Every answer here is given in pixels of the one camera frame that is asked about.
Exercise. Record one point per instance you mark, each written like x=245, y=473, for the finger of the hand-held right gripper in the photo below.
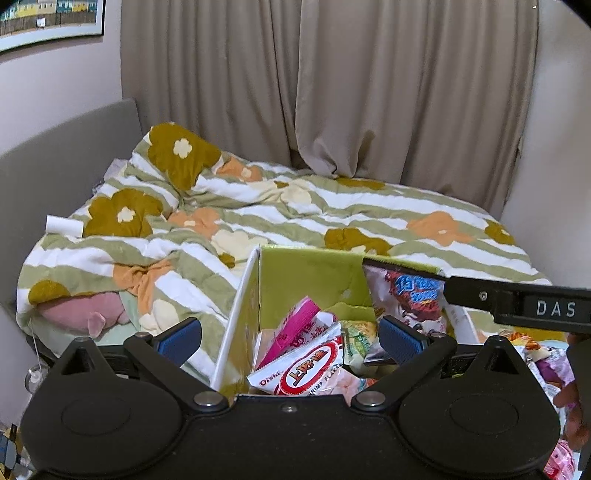
x=406, y=268

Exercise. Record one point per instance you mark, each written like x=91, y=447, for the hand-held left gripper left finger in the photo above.
x=178, y=341

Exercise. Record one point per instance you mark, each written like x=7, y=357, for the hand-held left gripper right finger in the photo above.
x=399, y=339

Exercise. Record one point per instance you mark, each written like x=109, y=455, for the pale yellow cartoon snack bag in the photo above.
x=360, y=337

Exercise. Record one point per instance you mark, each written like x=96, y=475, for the red white shrimp flakes bag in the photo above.
x=309, y=369

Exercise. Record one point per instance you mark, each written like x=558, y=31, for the yellow-green cardboard box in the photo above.
x=304, y=281

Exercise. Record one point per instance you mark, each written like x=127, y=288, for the pink striped snack packet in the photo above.
x=295, y=327

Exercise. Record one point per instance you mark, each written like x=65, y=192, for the person's right hand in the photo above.
x=572, y=410

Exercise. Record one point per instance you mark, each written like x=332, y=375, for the orange white cake packet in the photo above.
x=526, y=341

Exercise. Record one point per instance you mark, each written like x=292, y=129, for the clear pink-edged snack packet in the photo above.
x=549, y=369

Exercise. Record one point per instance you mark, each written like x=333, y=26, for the pink plush toy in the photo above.
x=87, y=314

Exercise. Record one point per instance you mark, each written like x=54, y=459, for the floral striped blanket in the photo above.
x=277, y=221

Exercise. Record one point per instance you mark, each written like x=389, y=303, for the white red food-picture packet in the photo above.
x=561, y=461

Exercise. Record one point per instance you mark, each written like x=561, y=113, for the white paper roll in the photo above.
x=64, y=225

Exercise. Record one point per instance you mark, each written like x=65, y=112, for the beige curtain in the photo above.
x=323, y=83

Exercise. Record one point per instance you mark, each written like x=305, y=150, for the grey bed headboard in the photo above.
x=60, y=134

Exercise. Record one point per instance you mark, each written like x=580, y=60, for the framed wall poster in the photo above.
x=46, y=21

